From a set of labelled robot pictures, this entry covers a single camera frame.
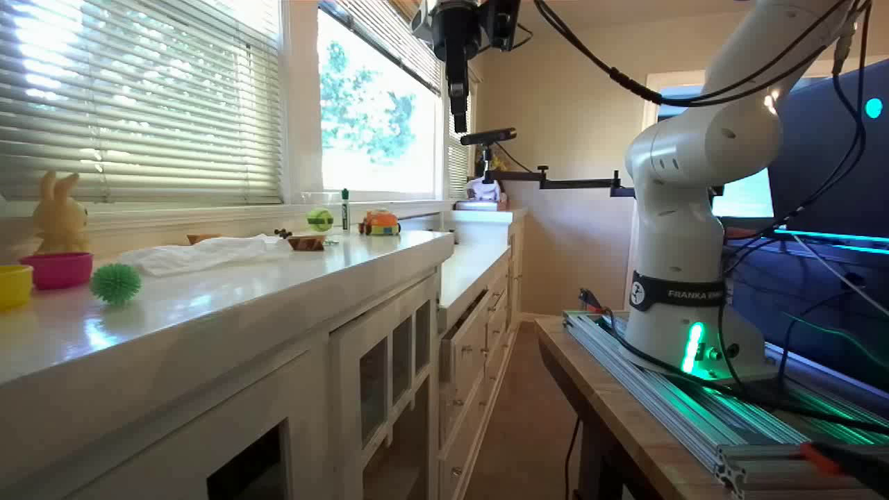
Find green yellow ball toy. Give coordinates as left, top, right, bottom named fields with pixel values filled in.
left=308, top=210, right=333, bottom=232

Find pink plastic bowl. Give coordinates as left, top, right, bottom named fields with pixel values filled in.
left=25, top=253, right=93, bottom=292

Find orange toy car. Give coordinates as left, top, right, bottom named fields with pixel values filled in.
left=360, top=210, right=401, bottom=236

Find white window blind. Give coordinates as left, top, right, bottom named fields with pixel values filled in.
left=0, top=0, right=283, bottom=206

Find white crumpled cloth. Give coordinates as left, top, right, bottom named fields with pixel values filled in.
left=122, top=236, right=291, bottom=275

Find brown wooden block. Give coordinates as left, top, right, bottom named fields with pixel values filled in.
left=287, top=236, right=325, bottom=253

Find white cabinet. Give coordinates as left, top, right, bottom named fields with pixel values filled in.
left=0, top=221, right=511, bottom=500

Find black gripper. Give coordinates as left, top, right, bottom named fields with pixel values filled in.
left=412, top=0, right=519, bottom=132

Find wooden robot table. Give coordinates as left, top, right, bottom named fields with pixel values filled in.
left=536, top=317, right=735, bottom=500

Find yellow bunny toy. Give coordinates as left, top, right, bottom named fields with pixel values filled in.
left=34, top=171, right=87, bottom=254

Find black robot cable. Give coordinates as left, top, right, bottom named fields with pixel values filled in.
left=532, top=0, right=875, bottom=225

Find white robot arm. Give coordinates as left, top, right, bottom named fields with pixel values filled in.
left=619, top=0, right=862, bottom=381

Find green spiky ball toy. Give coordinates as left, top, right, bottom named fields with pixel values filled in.
left=93, top=264, right=143, bottom=306

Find aluminium rail base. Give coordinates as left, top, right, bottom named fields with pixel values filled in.
left=564, top=310, right=889, bottom=500

